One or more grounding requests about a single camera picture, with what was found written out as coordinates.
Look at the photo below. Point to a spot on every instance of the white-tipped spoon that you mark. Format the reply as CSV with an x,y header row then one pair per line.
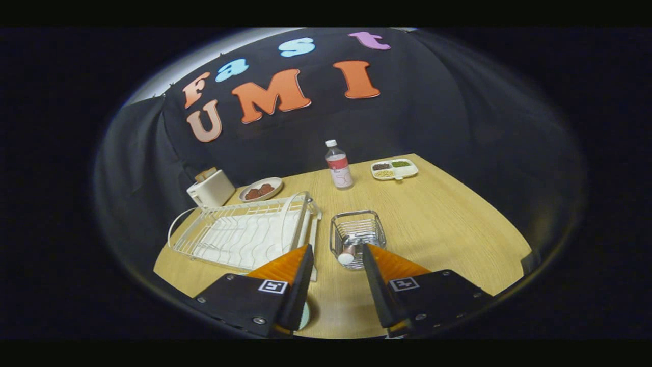
x,y
347,256

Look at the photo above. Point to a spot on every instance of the pale green plate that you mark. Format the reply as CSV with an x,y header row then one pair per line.
x,y
304,316

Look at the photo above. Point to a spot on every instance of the white drip tray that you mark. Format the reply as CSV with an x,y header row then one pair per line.
x,y
244,239

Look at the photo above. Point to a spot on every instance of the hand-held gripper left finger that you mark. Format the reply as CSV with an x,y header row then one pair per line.
x,y
300,290

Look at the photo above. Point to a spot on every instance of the brown meat patty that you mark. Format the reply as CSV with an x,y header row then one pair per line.
x,y
266,188
252,193

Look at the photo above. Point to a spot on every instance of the dark flat device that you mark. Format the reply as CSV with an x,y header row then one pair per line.
x,y
530,260

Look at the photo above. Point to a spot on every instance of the white divided bean tray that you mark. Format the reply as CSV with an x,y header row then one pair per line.
x,y
394,169

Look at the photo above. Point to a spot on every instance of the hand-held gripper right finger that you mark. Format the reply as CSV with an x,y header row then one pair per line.
x,y
374,290

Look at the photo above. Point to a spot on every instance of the toast slice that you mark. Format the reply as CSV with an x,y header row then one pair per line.
x,y
205,174

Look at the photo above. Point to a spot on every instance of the white oval plate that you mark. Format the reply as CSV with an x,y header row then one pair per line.
x,y
276,184

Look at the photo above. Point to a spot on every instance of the white toaster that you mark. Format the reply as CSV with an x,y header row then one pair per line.
x,y
211,189

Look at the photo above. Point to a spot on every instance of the clear plastic bottle red label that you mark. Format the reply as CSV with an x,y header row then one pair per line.
x,y
338,165

